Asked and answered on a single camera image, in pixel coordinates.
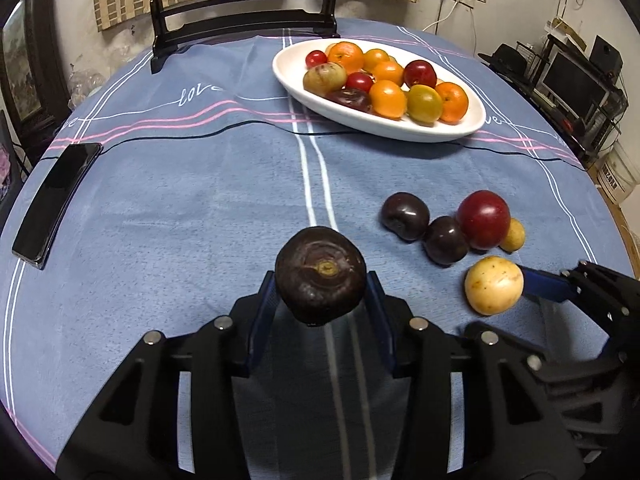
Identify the small smooth orange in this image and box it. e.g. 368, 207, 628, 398
371, 61, 405, 86
362, 48, 392, 73

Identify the black speaker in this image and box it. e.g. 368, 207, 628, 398
590, 35, 624, 76

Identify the clear plastic bag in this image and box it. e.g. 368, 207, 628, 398
67, 67, 106, 106

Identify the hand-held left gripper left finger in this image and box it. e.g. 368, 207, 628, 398
54, 269, 279, 480

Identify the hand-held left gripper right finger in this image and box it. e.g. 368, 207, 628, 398
364, 269, 587, 480

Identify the blue striped tablecloth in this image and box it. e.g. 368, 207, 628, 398
0, 17, 636, 480

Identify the white power cable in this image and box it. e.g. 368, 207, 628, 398
420, 0, 461, 33

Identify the wrinkled dark purple passion fruit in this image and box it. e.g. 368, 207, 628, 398
326, 88, 373, 112

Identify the small yellow plum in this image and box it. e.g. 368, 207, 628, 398
499, 217, 527, 254

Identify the black hat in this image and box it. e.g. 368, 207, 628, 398
477, 43, 533, 73

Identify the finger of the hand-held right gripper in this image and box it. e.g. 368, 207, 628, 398
462, 322, 548, 378
521, 260, 640, 337

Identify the black smartphone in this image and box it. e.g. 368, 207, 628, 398
11, 142, 103, 271

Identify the dark brown mangosteen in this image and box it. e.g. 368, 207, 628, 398
275, 226, 367, 326

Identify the white bucket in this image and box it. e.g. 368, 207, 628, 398
597, 142, 640, 206

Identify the red plum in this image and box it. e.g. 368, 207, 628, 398
403, 59, 437, 88
456, 190, 512, 251

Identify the large dimpled mandarin orange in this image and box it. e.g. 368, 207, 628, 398
434, 82, 469, 125

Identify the beige-green speckled pear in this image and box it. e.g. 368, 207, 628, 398
303, 62, 348, 97

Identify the dark wooden framed picture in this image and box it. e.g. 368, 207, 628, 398
0, 0, 71, 136

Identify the yellow-orange persimmon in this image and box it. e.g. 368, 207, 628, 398
369, 80, 407, 120

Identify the white oval plate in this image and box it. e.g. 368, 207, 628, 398
272, 37, 487, 143

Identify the computer monitor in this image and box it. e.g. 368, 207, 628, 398
537, 50, 613, 118

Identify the pale yellow speckled pear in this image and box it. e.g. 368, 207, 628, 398
464, 255, 525, 317

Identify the dark purple plum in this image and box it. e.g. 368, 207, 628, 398
422, 215, 471, 267
381, 192, 431, 242

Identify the green-yellow tomato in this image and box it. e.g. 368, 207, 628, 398
406, 84, 444, 126

